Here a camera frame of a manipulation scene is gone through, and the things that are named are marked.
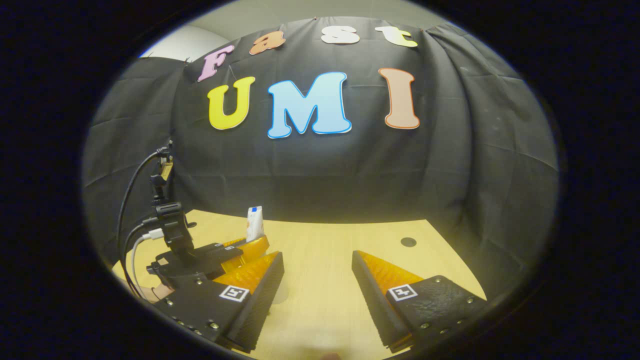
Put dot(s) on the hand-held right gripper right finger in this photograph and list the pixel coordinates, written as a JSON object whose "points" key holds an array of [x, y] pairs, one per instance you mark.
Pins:
{"points": [[372, 300]]}

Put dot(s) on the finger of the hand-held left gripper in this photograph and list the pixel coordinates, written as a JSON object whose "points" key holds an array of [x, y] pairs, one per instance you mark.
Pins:
{"points": [[231, 247], [252, 248]]}

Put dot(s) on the light wooden desktop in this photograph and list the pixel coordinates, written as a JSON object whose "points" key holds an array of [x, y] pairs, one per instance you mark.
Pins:
{"points": [[320, 280]]}

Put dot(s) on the white toothpaste tube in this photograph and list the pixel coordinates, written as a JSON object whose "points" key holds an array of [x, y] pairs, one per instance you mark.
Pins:
{"points": [[254, 222]]}

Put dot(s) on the black backdrop cloth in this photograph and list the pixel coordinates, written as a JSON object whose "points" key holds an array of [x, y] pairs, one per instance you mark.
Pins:
{"points": [[325, 170]]}

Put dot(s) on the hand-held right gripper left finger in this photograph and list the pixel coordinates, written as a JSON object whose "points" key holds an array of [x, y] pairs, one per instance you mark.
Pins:
{"points": [[260, 300]]}

